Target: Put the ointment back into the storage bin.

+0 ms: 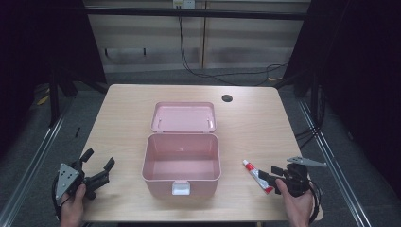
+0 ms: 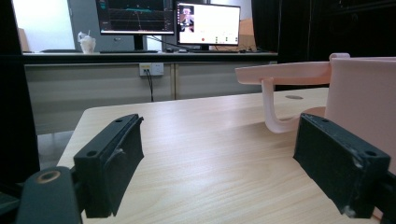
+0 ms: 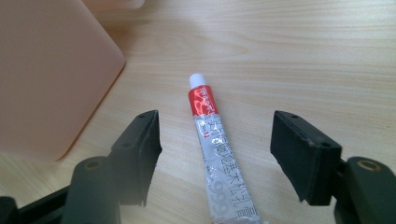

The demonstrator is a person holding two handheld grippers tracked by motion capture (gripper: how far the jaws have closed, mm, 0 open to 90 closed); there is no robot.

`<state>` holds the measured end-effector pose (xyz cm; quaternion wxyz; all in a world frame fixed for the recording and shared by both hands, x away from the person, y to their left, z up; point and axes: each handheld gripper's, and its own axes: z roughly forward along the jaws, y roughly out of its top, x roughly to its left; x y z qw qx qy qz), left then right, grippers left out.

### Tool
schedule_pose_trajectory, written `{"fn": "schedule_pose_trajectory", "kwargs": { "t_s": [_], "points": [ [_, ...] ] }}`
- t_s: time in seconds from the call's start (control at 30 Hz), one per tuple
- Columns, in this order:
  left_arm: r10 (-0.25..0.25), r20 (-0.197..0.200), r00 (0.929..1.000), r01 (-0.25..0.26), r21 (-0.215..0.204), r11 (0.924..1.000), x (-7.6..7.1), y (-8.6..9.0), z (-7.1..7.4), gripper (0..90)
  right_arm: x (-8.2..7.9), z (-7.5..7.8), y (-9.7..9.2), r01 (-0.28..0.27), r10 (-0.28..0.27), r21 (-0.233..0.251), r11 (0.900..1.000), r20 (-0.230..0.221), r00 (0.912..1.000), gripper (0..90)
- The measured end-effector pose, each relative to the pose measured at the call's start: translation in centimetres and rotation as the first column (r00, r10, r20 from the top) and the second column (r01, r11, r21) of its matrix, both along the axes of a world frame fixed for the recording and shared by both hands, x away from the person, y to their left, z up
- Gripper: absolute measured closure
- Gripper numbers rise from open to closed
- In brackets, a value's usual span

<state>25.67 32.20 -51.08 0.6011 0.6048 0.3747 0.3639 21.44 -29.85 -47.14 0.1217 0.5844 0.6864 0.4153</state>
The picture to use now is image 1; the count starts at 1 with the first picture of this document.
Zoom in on black curtain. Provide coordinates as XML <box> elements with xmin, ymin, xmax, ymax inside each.
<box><xmin>0</xmin><ymin>0</ymin><xmax>108</xmax><ymax>159</ymax></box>
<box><xmin>282</xmin><ymin>0</ymin><xmax>401</xmax><ymax>200</ymax></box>

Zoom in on person's right hand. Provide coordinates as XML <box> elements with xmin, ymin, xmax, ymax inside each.
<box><xmin>274</xmin><ymin>178</ymin><xmax>315</xmax><ymax>227</ymax></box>

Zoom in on pink storage box with lid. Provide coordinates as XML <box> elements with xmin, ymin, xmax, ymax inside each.
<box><xmin>141</xmin><ymin>101</ymin><xmax>222</xmax><ymax>199</ymax></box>

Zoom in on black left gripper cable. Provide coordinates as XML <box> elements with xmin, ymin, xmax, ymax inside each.
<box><xmin>51</xmin><ymin>175</ymin><xmax>62</xmax><ymax>221</ymax></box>

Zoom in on black horizontal frame bar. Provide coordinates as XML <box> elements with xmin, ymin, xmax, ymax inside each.
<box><xmin>84</xmin><ymin>7</ymin><xmax>312</xmax><ymax>22</ymax></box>

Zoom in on black floor cables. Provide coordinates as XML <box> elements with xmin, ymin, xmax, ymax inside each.
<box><xmin>294</xmin><ymin>84</ymin><xmax>325</xmax><ymax>150</ymax></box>

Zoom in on white wall socket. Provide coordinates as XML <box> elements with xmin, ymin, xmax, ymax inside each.
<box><xmin>172</xmin><ymin>0</ymin><xmax>197</xmax><ymax>9</ymax></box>

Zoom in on black wall power cable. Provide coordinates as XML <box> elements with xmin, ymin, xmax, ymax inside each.
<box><xmin>178</xmin><ymin>5</ymin><xmax>288</xmax><ymax>87</ymax></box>

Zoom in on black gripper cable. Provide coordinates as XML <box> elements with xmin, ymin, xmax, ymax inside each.
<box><xmin>51</xmin><ymin>175</ymin><xmax>62</xmax><ymax>221</ymax></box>
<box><xmin>307</xmin><ymin>180</ymin><xmax>323</xmax><ymax>225</ymax></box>

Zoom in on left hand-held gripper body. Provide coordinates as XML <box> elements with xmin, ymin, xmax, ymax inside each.
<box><xmin>55</xmin><ymin>159</ymin><xmax>111</xmax><ymax>207</ymax></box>

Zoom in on person's left hand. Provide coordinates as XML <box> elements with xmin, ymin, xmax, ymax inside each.
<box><xmin>59</xmin><ymin>183</ymin><xmax>88</xmax><ymax>227</ymax></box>

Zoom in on yellow floor tape piece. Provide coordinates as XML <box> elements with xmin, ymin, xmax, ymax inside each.
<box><xmin>36</xmin><ymin>94</ymin><xmax>51</xmax><ymax>107</ymax></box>

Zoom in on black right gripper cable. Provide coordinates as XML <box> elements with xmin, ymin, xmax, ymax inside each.
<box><xmin>307</xmin><ymin>180</ymin><xmax>323</xmax><ymax>225</ymax></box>

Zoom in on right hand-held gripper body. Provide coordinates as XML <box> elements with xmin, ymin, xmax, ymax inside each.
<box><xmin>276</xmin><ymin>156</ymin><xmax>327</xmax><ymax>199</ymax></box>

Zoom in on white and red ointment tube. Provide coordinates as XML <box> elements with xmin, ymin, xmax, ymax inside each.
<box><xmin>241</xmin><ymin>159</ymin><xmax>274</xmax><ymax>195</ymax></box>

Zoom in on metal floor rail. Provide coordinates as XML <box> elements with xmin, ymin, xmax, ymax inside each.
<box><xmin>0</xmin><ymin>102</ymin><xmax>76</xmax><ymax>227</ymax></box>
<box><xmin>297</xmin><ymin>97</ymin><xmax>371</xmax><ymax>227</ymax></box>

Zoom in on black metal stand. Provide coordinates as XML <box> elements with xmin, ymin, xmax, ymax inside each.
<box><xmin>47</xmin><ymin>61</ymin><xmax>61</xmax><ymax>128</ymax></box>

